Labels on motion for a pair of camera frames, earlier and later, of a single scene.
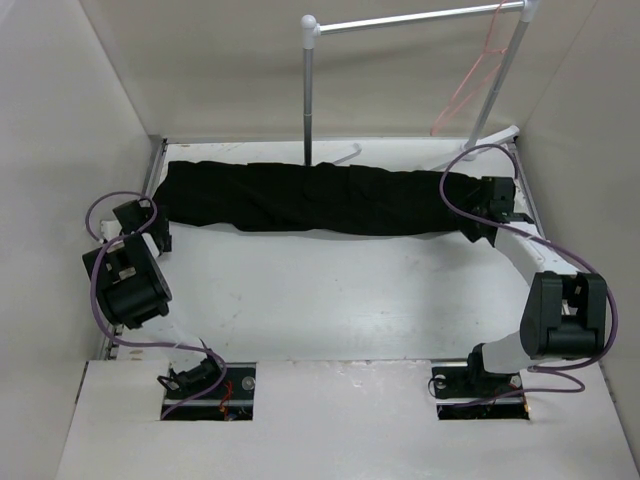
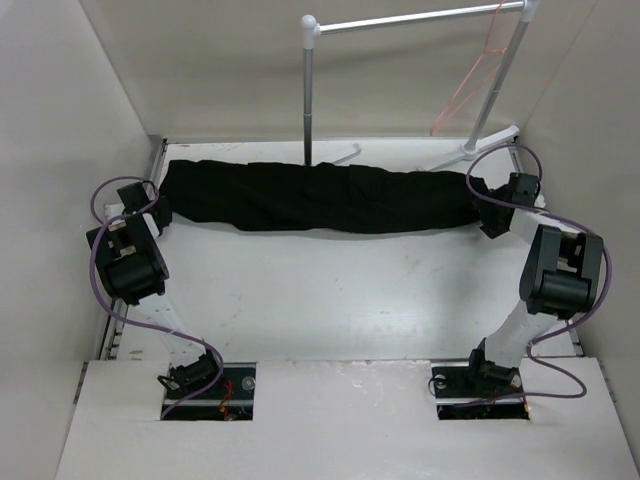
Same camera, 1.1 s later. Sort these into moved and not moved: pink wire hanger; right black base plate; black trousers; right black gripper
Moved: right black gripper
Not moved: black trousers; pink wire hanger; right black base plate
